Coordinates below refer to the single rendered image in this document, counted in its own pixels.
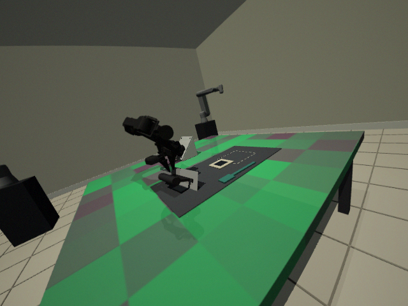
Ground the beige square tile with dark centre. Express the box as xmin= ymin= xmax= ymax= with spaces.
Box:
xmin=209 ymin=159 xmax=234 ymax=169

